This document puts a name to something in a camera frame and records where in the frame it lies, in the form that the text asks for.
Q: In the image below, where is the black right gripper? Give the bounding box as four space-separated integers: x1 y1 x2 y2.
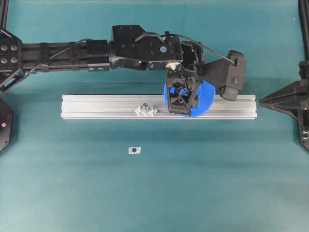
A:
259 61 309 145

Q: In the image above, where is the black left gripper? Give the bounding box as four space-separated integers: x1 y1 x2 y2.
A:
142 35 205 116

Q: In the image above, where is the large blue plastic gear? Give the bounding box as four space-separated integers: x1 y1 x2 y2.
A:
163 81 216 118

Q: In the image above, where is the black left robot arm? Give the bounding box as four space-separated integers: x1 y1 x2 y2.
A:
0 25 203 116

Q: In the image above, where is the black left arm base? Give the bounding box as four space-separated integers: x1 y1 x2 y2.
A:
0 99 14 152

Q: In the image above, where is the left clear shaft mount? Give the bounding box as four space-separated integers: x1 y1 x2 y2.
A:
134 102 157 117

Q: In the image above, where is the long aluminium extrusion rail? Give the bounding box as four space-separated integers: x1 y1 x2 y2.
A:
60 95 257 120

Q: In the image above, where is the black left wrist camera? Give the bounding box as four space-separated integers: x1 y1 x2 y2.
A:
198 50 247 101

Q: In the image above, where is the black camera cable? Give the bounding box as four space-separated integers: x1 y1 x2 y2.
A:
132 31 236 66

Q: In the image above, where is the black right frame post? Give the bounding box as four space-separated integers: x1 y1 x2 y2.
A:
298 0 309 61

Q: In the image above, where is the black frame post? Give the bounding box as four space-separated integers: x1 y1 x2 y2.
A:
298 0 309 61
0 0 9 29

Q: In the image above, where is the black left frame post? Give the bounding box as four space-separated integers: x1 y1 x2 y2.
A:
0 0 9 29

